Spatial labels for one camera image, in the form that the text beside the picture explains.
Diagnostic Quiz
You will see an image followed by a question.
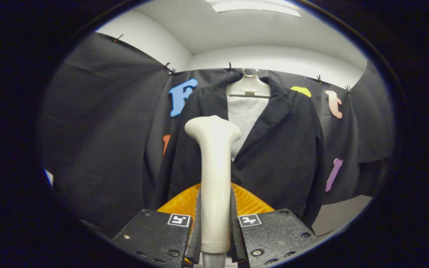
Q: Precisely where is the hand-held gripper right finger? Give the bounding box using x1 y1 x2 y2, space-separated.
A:
231 182 319 268

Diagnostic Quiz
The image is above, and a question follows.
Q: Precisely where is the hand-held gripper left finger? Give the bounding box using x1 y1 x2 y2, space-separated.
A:
112 182 203 268

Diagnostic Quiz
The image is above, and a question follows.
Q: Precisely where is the black blazer jacket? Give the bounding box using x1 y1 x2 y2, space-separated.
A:
143 73 327 227

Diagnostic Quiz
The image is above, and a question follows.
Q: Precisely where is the white garment steamer head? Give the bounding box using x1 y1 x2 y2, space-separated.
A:
184 115 242 253

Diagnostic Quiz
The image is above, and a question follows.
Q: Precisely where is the white shirt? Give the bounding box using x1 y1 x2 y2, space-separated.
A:
226 96 270 160

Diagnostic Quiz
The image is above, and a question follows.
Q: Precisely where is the grey cabinet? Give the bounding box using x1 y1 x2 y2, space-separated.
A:
311 194 373 237

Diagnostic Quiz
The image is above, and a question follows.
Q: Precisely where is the black backdrop cloth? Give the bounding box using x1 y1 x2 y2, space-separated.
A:
38 32 395 237

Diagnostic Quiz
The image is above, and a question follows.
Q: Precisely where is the ceiling light panel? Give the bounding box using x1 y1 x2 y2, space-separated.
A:
205 0 301 18

